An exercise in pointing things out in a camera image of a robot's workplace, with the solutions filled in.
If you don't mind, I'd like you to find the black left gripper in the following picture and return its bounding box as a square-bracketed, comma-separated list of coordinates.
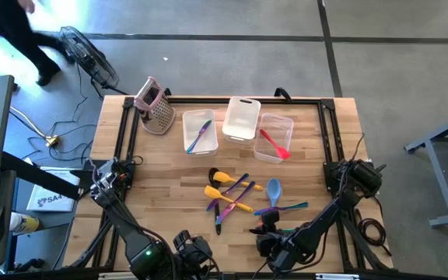
[171, 229, 214, 280]

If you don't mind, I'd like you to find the opaque white plastic bin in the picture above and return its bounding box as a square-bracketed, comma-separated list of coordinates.
[222, 96, 262, 146]

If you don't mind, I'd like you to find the black floor fan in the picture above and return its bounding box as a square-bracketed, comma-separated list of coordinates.
[57, 25, 130, 96]

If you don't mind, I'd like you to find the black floor cable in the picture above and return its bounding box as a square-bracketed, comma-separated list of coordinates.
[20, 64, 97, 163]

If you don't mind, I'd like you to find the yellow can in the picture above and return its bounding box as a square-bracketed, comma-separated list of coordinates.
[9, 212, 40, 235]

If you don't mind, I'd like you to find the translucent white plastic bin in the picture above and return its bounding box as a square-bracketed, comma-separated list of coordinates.
[182, 109, 220, 158]

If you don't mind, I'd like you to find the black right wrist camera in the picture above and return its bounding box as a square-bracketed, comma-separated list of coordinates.
[261, 208, 281, 234]

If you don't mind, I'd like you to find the steel box grater pink top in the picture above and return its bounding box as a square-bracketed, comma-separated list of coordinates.
[133, 75, 177, 136]

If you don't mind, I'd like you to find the coiled dark cable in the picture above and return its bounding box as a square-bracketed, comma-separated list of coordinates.
[355, 208, 393, 258]

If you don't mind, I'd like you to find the black aluminium table frame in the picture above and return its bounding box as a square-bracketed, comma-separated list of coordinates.
[68, 95, 395, 275]

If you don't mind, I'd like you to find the blue silicone spoon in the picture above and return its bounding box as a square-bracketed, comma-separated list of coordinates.
[265, 177, 284, 213]

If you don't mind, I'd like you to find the person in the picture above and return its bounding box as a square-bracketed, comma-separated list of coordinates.
[0, 0, 73, 88]

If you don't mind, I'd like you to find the black clamp handle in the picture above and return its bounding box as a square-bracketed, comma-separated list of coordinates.
[273, 86, 293, 102]

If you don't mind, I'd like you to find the yellow power plug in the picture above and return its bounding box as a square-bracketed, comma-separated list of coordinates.
[44, 134, 61, 149]

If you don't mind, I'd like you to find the black desk beam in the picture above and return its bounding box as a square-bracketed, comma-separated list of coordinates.
[0, 150, 84, 202]

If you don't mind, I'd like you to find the grey metal stand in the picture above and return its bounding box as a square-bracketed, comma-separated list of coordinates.
[404, 108, 448, 229]

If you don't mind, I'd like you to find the clear plastic bin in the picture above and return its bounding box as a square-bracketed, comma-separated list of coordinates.
[252, 111, 295, 165]

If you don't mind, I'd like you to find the silver metal bracket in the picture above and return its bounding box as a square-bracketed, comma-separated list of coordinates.
[97, 271, 139, 280]
[314, 272, 362, 280]

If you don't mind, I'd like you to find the white floor cable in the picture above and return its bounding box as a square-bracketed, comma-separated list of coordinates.
[9, 105, 51, 140]

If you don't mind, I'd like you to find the person's hand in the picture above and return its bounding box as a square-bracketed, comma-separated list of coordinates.
[16, 0, 37, 15]

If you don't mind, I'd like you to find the white printed booklet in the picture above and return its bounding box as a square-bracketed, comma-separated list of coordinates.
[26, 166, 82, 213]

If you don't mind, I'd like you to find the red silicone spatula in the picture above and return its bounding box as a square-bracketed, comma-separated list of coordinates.
[259, 128, 292, 161]

